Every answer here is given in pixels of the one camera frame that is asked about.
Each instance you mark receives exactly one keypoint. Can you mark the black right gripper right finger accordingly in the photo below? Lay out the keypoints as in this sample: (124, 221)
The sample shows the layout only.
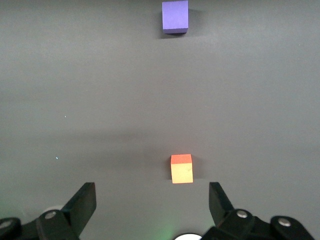
(225, 217)

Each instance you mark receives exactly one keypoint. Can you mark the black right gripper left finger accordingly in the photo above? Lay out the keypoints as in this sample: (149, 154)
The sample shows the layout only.
(77, 210)

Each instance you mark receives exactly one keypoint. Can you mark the orange foam block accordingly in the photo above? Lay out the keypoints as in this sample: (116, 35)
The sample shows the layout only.
(182, 172)

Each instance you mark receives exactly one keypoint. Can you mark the purple foam block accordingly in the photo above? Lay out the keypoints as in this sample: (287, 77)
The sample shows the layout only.
(175, 16)

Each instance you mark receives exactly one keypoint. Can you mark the dark grey table mat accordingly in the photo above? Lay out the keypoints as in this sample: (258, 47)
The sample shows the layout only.
(75, 75)

